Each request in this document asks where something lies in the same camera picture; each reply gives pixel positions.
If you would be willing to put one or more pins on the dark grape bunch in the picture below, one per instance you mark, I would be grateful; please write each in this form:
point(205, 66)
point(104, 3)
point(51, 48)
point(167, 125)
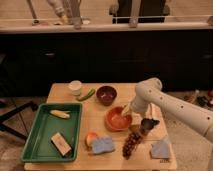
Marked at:
point(130, 144)

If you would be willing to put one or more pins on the orange bowl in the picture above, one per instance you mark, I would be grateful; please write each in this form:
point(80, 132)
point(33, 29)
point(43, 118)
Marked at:
point(114, 121)

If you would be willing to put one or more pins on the green pepper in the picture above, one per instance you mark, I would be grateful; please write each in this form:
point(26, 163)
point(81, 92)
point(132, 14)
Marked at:
point(85, 97)

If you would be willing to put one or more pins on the white cup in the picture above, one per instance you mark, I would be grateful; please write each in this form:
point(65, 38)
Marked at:
point(75, 87)

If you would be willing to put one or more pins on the orange peach fruit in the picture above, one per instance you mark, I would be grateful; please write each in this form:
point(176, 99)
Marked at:
point(90, 137)

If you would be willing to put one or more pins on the green plastic tray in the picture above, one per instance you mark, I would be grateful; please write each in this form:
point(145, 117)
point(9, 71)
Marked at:
point(38, 147)

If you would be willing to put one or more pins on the dark maroon bowl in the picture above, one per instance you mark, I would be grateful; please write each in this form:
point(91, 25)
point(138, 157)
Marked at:
point(106, 95)

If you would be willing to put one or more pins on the blue cloth right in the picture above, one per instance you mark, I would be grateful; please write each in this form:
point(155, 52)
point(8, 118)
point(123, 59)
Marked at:
point(161, 149)

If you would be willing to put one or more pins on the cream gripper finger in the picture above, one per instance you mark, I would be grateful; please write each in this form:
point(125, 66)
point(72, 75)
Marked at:
point(126, 110)

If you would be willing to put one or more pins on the metal measuring cup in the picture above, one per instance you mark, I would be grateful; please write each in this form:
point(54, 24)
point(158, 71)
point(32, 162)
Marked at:
point(147, 125)

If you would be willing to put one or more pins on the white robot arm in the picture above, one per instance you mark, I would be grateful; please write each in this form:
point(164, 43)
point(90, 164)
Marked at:
point(150, 91)

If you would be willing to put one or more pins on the wooden block sponge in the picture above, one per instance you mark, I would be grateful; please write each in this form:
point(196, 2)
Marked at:
point(61, 144)

